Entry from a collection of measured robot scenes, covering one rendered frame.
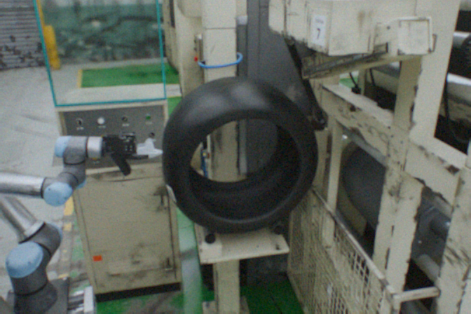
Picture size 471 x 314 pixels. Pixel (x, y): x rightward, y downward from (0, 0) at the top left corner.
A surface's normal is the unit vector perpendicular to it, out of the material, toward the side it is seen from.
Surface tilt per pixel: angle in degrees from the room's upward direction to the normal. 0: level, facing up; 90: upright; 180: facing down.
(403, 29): 72
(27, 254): 7
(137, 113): 90
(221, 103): 45
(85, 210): 90
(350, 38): 90
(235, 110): 79
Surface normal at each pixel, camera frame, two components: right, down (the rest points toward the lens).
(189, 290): -0.01, -0.93
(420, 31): 0.18, 0.06
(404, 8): 0.18, 0.36
